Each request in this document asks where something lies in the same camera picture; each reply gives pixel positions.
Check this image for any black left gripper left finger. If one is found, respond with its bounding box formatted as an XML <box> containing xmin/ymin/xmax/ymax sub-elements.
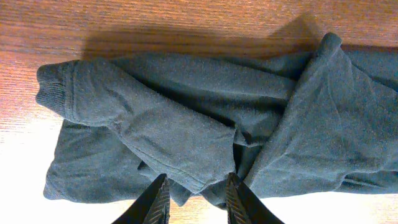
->
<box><xmin>112</xmin><ymin>174</ymin><xmax>170</xmax><ymax>224</ymax></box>

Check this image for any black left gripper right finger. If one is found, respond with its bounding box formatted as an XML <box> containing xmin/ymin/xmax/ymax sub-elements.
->
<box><xmin>226</xmin><ymin>173</ymin><xmax>284</xmax><ymax>224</ymax></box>

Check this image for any black printed t-shirt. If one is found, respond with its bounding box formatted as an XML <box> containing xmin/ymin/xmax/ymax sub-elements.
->
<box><xmin>36</xmin><ymin>33</ymin><xmax>397</xmax><ymax>208</ymax></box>

